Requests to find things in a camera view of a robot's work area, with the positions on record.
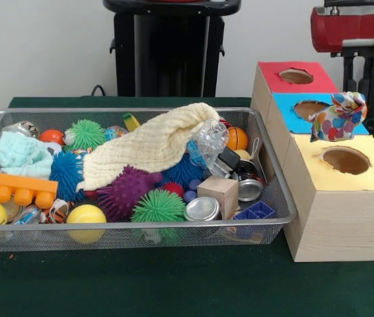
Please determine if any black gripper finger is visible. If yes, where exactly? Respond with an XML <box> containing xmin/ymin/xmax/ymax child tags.
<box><xmin>364</xmin><ymin>54</ymin><xmax>374</xmax><ymax>100</ymax></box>
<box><xmin>342</xmin><ymin>54</ymin><xmax>357</xmax><ymax>96</ymax></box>

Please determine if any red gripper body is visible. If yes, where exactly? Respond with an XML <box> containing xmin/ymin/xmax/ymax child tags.
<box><xmin>310</xmin><ymin>8</ymin><xmax>374</xmax><ymax>59</ymax></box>

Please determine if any colourful dotted cloth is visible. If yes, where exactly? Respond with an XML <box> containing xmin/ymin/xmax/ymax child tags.
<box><xmin>310</xmin><ymin>91</ymin><xmax>368</xmax><ymax>143</ymax></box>

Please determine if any cream waffle cloth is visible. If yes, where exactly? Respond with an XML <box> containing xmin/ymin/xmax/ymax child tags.
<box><xmin>76</xmin><ymin>102</ymin><xmax>221</xmax><ymax>192</ymax></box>

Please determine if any wooden box with three holes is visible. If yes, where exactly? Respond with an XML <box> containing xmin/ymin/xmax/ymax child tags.
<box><xmin>250</xmin><ymin>61</ymin><xmax>374</xmax><ymax>264</ymax></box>

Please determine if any silver mesh bin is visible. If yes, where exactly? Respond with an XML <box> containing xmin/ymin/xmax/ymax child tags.
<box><xmin>0</xmin><ymin>107</ymin><xmax>297</xmax><ymax>254</ymax></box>

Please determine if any wooden cube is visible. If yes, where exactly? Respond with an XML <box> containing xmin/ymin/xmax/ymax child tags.
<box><xmin>196</xmin><ymin>175</ymin><xmax>240</xmax><ymax>220</ymax></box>

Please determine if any green spiky ball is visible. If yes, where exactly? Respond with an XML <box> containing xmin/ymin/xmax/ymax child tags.
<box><xmin>64</xmin><ymin>119</ymin><xmax>107</xmax><ymax>152</ymax></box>
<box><xmin>130</xmin><ymin>188</ymin><xmax>187</xmax><ymax>224</ymax></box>

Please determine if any purple spiky ball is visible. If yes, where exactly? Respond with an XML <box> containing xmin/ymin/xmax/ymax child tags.
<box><xmin>96</xmin><ymin>164</ymin><xmax>164</xmax><ymax>223</ymax></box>

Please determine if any dark green table cloth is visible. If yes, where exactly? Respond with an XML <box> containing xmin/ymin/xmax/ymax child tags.
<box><xmin>0</xmin><ymin>95</ymin><xmax>374</xmax><ymax>317</ymax></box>

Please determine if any plain yellow ball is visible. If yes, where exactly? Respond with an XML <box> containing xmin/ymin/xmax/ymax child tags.
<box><xmin>66</xmin><ymin>203</ymin><xmax>108</xmax><ymax>244</ymax></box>

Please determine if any blue spiky ball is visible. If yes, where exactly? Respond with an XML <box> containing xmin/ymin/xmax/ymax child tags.
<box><xmin>50</xmin><ymin>151</ymin><xmax>87</xmax><ymax>202</ymax></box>

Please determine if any mint green cloth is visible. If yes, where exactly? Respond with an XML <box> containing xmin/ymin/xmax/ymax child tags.
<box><xmin>0</xmin><ymin>131</ymin><xmax>54</xmax><ymax>179</ymax></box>

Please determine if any orange toy brick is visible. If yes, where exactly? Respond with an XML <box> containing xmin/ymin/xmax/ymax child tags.
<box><xmin>0</xmin><ymin>168</ymin><xmax>59</xmax><ymax>209</ymax></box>

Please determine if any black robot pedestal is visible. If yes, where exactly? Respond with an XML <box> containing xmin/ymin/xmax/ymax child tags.
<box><xmin>102</xmin><ymin>0</ymin><xmax>243</xmax><ymax>98</ymax></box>

